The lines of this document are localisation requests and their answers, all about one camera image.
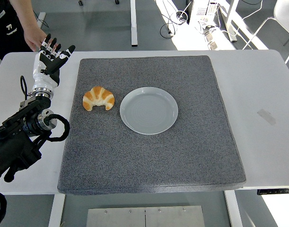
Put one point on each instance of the person's hand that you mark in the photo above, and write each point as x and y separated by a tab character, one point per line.
34	35

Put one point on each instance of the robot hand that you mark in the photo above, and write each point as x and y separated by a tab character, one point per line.
43	75

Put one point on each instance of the croissant bread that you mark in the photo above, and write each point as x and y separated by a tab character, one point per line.
99	94

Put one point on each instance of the person's forearm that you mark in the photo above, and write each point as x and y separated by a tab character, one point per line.
22	14

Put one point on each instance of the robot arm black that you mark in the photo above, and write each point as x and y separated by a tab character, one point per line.
14	146

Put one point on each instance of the grey round plate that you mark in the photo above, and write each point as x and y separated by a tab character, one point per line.
149	111

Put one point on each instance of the grey metal plate with screws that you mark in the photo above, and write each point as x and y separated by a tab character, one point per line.
144	216

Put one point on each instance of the white background table leg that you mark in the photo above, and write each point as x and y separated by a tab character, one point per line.
231	26
41	20

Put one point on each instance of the person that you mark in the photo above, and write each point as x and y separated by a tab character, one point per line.
4	35

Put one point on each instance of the grey felt mat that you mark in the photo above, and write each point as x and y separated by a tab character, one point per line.
146	160

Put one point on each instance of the computer tower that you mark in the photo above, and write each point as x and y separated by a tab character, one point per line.
202	9

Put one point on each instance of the grey foot pedal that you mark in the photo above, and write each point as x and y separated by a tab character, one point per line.
210	37
214	46

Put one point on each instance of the white chair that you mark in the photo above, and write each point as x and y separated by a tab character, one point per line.
283	14

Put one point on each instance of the black table control panel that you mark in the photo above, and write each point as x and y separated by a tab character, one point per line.
274	191

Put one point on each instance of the white background table post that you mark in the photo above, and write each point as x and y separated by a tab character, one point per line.
133	23

